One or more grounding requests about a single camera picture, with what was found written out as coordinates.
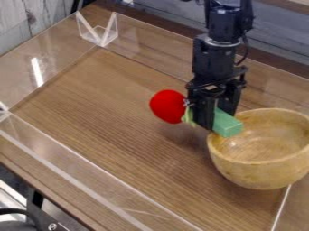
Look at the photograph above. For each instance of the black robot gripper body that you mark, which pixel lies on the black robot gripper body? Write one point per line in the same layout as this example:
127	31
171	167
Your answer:
214	67

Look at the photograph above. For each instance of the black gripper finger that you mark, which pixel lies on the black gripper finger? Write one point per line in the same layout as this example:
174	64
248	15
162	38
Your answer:
202	111
229	101

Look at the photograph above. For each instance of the green rectangular block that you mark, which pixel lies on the green rectangular block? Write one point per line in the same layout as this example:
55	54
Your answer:
226	124

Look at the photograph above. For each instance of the red plush strawberry toy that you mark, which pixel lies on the red plush strawberry toy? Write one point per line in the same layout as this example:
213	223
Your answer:
171	107

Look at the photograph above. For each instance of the brown wooden bowl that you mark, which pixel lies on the brown wooden bowl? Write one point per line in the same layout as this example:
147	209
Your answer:
266	157

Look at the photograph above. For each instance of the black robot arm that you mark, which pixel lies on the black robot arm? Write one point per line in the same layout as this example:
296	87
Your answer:
228	23

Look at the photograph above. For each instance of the clear acrylic tray walls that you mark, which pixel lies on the clear acrylic tray walls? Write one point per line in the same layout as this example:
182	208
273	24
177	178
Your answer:
80	138

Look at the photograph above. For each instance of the black metal table leg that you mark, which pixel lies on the black metal table leg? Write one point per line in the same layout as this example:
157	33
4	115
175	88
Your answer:
48	224

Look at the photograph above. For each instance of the clear acrylic corner bracket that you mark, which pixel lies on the clear acrylic corner bracket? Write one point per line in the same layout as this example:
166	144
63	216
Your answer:
98	34

